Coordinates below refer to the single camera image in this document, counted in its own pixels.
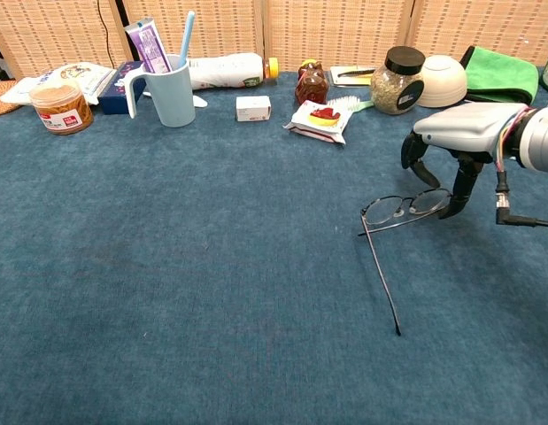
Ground purple toothpaste tube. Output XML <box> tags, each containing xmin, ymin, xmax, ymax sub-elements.
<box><xmin>124</xmin><ymin>17</ymin><xmax>173</xmax><ymax>74</ymax></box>

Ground blue felt table cover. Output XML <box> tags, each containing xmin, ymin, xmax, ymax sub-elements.
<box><xmin>0</xmin><ymin>70</ymin><xmax>548</xmax><ymax>425</ymax></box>

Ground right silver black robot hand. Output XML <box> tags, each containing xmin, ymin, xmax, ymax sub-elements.
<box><xmin>400</xmin><ymin>101</ymin><xmax>534</xmax><ymax>220</ymax></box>

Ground black arm cable with plug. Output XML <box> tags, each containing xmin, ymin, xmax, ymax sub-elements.
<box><xmin>494</xmin><ymin>170</ymin><xmax>548</xmax><ymax>229</ymax></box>

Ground green folded microfiber cloth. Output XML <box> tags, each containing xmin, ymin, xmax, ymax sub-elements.
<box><xmin>459</xmin><ymin>44</ymin><xmax>540</xmax><ymax>108</ymax></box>

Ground beige bowl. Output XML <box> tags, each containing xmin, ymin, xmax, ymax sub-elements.
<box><xmin>415</xmin><ymin>54</ymin><xmax>468</xmax><ymax>109</ymax></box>

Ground clear tub with red label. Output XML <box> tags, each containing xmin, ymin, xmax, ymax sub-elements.
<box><xmin>28</xmin><ymin>83</ymin><xmax>95</xmax><ymax>136</ymax></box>

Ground honey bottle with yellow cap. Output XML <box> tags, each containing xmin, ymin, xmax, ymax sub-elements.
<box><xmin>294</xmin><ymin>59</ymin><xmax>330</xmax><ymax>106</ymax></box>

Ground thin black hanging cable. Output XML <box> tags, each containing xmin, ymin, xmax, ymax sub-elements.
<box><xmin>97</xmin><ymin>0</ymin><xmax>116</xmax><ymax>70</ymax></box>

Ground white red snack packet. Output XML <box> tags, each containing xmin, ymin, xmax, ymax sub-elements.
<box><xmin>282</xmin><ymin>99</ymin><xmax>355</xmax><ymax>145</ymax></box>

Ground white printed plastic bag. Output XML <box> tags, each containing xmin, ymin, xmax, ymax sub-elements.
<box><xmin>0</xmin><ymin>62</ymin><xmax>118</xmax><ymax>107</ymax></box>

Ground bamboo folding screen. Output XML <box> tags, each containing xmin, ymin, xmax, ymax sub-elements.
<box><xmin>0</xmin><ymin>0</ymin><xmax>548</xmax><ymax>83</ymax></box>

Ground white bottle with orange cap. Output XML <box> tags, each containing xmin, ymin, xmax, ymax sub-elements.
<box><xmin>187</xmin><ymin>52</ymin><xmax>280</xmax><ymax>91</ymax></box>

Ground glass jar with black lid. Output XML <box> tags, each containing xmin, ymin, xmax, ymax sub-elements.
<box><xmin>370</xmin><ymin>45</ymin><xmax>427</xmax><ymax>116</ymax></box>

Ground blue toothbrush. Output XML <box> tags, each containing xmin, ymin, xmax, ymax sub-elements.
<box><xmin>178</xmin><ymin>10</ymin><xmax>197</xmax><ymax>70</ymax></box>

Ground round woven rattan coaster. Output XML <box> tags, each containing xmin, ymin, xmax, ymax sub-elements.
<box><xmin>0</xmin><ymin>79</ymin><xmax>22</xmax><ymax>119</ymax></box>

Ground small white box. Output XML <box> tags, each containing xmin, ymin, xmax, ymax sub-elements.
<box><xmin>235</xmin><ymin>95</ymin><xmax>273</xmax><ymax>123</ymax></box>

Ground short mint green brush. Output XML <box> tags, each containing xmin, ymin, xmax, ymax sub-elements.
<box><xmin>327</xmin><ymin>95</ymin><xmax>375</xmax><ymax>112</ymax></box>

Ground dark blue cardboard box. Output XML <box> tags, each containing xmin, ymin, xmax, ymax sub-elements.
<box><xmin>97</xmin><ymin>60</ymin><xmax>147</xmax><ymax>115</ymax></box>

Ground thin-framed eyeglasses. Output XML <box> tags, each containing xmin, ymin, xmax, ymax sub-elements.
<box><xmin>357</xmin><ymin>188</ymin><xmax>452</xmax><ymax>336</ymax></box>

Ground light blue plastic mug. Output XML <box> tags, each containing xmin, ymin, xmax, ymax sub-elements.
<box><xmin>123</xmin><ymin>55</ymin><xmax>197</xmax><ymax>128</ymax></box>

